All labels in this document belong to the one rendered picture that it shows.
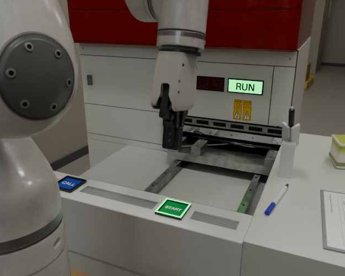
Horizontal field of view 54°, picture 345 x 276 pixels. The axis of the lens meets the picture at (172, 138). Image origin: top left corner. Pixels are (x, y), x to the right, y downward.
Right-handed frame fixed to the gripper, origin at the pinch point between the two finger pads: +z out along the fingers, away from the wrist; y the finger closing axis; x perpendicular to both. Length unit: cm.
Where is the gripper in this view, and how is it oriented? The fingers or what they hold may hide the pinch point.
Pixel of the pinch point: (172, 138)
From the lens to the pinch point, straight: 62.4
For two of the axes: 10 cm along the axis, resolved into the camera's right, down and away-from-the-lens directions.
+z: -0.8, 9.8, 1.6
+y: -4.0, 1.1, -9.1
